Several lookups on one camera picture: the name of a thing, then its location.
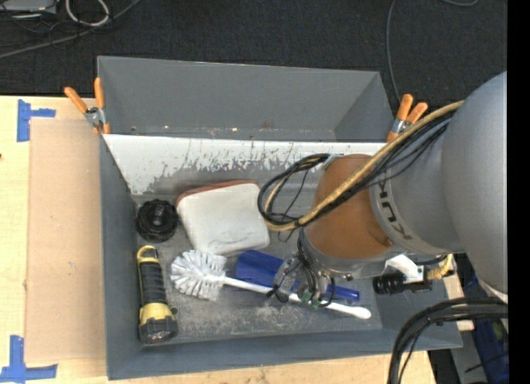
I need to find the white toilet brush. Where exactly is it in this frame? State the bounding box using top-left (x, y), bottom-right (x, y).
top-left (170, 249), bottom-right (373, 320)

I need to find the yellow and black flashlight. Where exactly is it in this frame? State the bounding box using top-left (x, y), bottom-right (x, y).
top-left (136, 244), bottom-right (180, 346)

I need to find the blue plastic handle tool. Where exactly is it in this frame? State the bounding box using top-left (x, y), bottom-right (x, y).
top-left (234, 249), bottom-right (361, 303)

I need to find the black cylinder on white bracket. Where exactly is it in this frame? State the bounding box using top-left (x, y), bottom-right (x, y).
top-left (372, 253), bottom-right (434, 295)

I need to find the black round screw cap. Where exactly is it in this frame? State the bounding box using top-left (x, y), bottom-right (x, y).
top-left (135, 199), bottom-right (181, 244)

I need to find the grey metal bin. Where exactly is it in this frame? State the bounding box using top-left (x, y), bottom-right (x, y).
top-left (95, 55), bottom-right (464, 381)

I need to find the white pad with brown backing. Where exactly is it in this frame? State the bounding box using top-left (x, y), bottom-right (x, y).
top-left (176, 179), bottom-right (272, 257)

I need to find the brown cardboard board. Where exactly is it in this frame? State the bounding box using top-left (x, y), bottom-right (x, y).
top-left (23, 118), bottom-right (109, 366)

